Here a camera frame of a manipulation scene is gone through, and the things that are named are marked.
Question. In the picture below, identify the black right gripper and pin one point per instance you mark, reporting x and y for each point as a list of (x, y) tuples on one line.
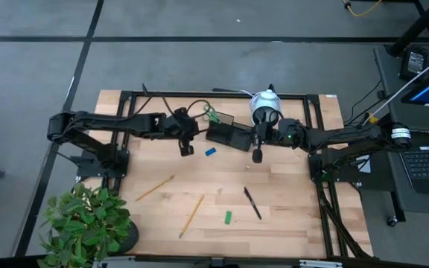
[(285, 134)]

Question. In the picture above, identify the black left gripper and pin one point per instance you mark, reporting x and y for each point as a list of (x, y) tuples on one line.
[(181, 126)]

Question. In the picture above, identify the black pen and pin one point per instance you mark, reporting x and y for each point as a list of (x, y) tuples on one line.
[(252, 203)]

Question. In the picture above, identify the yellow pencil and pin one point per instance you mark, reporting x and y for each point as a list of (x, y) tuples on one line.
[(191, 216), (155, 188)]

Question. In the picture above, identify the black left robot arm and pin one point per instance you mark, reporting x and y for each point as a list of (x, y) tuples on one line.
[(106, 121)]

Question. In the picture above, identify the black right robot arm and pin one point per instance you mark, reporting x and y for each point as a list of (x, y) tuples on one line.
[(348, 136)]

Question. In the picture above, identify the black mesh desk organizer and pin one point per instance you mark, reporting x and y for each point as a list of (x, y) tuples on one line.
[(223, 137)]

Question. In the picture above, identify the small blue eraser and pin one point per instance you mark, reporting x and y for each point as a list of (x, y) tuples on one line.
[(210, 151)]

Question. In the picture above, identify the small green eraser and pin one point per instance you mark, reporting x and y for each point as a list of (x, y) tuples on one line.
[(228, 217)]

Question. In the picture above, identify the white paper sheet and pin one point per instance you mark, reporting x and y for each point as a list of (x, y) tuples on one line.
[(366, 166)]

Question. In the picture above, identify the black plant pot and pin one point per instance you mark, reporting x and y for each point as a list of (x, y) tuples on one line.
[(130, 238)]

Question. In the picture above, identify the grey monitor desk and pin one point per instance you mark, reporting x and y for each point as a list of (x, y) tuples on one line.
[(389, 93)]

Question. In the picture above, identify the green leafy plant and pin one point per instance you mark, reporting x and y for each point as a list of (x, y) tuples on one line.
[(84, 223)]

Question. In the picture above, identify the black caster wheel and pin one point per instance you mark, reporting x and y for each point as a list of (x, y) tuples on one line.
[(391, 221)]

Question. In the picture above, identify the black laptop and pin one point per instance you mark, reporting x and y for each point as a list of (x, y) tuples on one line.
[(426, 167)]

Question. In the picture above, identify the black power adapter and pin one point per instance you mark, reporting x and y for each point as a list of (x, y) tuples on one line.
[(415, 62)]

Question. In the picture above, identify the grey laptop desk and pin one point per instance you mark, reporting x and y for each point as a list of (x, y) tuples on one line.
[(423, 204)]

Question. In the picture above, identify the black stand leg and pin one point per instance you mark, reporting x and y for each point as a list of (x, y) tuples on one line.
[(415, 28)]

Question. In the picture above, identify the black metal table frame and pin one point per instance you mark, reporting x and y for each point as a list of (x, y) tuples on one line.
[(218, 94)]

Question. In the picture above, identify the silver metal bracket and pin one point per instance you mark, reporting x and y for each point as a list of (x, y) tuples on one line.
[(320, 264)]

